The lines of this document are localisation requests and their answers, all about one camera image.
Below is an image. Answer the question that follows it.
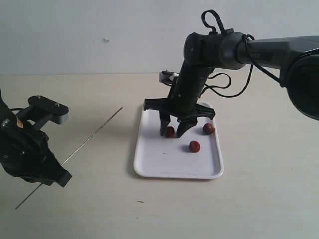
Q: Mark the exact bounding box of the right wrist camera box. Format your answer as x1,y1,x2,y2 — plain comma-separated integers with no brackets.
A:
159,70,179,86

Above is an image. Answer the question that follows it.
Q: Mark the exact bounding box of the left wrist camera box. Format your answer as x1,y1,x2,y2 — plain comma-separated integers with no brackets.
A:
16,95,69,130

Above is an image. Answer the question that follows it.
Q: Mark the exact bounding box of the thin metal skewer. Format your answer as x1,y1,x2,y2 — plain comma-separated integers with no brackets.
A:
15,106,123,210

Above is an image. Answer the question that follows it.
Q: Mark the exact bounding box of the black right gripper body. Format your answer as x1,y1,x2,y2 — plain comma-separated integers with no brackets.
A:
143,93,215,122

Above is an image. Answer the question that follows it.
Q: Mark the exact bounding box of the white rectangular plastic tray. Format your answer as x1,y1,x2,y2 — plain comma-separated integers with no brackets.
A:
133,110,224,180

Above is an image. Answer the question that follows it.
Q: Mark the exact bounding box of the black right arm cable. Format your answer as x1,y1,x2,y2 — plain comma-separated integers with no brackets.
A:
200,9,282,98

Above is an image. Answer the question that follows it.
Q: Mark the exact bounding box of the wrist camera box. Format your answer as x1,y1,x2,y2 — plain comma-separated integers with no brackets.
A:
159,70,179,86
16,95,69,130

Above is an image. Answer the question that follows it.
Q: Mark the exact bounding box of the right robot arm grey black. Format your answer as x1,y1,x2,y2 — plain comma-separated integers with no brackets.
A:
144,30,319,137

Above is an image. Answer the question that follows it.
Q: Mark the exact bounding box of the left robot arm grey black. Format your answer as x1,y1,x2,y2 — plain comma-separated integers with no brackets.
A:
0,95,72,187

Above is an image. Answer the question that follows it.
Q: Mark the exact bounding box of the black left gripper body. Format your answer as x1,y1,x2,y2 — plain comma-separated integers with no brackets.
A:
0,117,73,188

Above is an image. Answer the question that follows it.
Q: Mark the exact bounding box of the dark red fruit top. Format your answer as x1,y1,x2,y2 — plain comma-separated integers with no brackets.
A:
202,123,215,135

